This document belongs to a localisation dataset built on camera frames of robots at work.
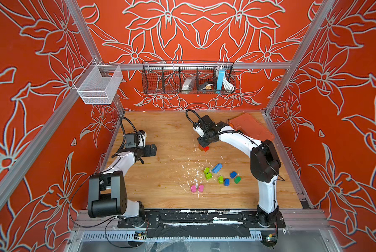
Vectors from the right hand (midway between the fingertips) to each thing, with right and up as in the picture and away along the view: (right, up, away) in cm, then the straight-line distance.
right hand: (177, 157), depth 86 cm
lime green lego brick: (+17, -8, +2) cm, 18 cm away
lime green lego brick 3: (+24, -12, -2) cm, 27 cm away
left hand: (-18, +5, +7) cm, 20 cm away
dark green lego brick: (+33, -12, -2) cm, 35 cm away
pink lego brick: (+9, -16, -4) cm, 19 cm away
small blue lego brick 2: (+31, -10, +1) cm, 33 cm away
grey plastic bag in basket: (+6, +42, +5) cm, 43 cm away
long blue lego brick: (+23, -7, +2) cm, 24 cm away
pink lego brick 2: (+13, -16, -4) cm, 21 cm away
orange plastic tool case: (+47, +19, +18) cm, 54 cm away
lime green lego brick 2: (+18, -10, 0) cm, 20 cm away
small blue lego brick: (+27, -13, -3) cm, 30 cm away
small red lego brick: (+16, +3, +10) cm, 19 cm away
